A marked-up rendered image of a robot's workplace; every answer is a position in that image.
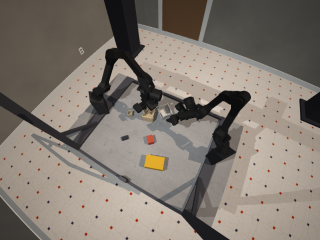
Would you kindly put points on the yellow rectangular block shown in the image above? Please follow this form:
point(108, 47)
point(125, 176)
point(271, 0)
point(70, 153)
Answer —
point(154, 162)

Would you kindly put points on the red cube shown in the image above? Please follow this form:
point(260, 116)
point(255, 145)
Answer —
point(150, 139)

